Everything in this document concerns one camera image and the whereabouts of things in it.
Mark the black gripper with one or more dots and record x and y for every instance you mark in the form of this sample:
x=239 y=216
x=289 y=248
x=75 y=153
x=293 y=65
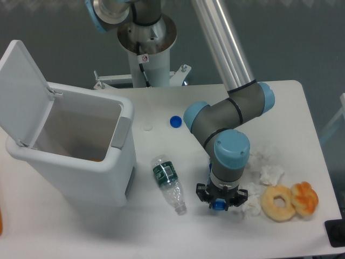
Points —
x=232 y=196

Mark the blue plastic bottle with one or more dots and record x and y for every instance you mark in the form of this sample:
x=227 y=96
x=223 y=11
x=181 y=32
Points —
x=219 y=204

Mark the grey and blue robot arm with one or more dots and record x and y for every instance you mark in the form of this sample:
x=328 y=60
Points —
x=214 y=126

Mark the clear bottle with green label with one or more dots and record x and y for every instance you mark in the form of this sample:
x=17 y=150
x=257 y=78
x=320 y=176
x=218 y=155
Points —
x=168 y=182

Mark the blue bottle cap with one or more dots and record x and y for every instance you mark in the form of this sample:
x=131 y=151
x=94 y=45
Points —
x=175 y=121

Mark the white bottle cap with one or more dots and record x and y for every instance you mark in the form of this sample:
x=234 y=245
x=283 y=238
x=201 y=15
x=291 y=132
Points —
x=147 y=126

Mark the crumpled white tissue lower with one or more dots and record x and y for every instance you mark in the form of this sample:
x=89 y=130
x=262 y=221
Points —
x=251 y=208

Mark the crumpled white tissue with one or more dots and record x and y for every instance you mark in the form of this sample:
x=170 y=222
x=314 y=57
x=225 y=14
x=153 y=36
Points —
x=271 y=174
x=259 y=156
x=251 y=208

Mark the crumpled white tissue right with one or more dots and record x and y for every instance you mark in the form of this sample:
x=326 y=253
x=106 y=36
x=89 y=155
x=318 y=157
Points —
x=271 y=174

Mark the crumpled white tissue upper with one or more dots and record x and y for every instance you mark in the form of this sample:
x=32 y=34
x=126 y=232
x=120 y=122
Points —
x=259 y=156

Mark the orange glazed bread roll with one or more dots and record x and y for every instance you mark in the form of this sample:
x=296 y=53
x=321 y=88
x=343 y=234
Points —
x=304 y=198

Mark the black device at table edge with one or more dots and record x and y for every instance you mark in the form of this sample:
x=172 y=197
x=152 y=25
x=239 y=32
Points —
x=335 y=232

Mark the white trash bin open lid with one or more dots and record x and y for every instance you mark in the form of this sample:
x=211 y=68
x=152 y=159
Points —
x=79 y=140

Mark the orange object at left edge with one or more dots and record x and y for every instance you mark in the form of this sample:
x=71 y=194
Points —
x=1 y=223

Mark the ring donut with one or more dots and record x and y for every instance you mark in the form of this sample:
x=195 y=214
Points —
x=276 y=203

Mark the white frame at right edge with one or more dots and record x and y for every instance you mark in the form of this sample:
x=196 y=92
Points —
x=334 y=124

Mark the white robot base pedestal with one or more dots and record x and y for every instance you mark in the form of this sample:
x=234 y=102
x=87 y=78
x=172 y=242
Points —
x=148 y=51

